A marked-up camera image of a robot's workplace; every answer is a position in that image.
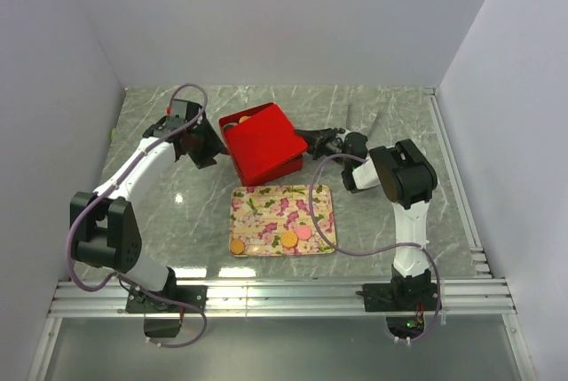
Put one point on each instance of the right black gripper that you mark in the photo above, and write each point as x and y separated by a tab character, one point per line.
317	138

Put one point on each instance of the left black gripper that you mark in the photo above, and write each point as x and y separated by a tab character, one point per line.
215	145

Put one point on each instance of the red cookie box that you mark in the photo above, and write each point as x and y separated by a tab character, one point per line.
275	168

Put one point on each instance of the metal tongs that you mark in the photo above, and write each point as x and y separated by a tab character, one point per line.
361	119

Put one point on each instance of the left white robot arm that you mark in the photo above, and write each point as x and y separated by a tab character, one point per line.
104	230

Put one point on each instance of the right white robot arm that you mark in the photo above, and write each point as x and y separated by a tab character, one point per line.
408	181

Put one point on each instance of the floral serving tray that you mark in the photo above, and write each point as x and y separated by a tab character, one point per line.
260	215

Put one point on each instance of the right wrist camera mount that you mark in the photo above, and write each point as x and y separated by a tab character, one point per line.
355	143

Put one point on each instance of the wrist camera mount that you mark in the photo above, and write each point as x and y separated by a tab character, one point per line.
183	109
355	143

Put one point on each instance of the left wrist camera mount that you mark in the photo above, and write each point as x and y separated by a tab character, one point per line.
183	109

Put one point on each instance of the aluminium rail frame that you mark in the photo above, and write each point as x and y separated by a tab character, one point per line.
184	218

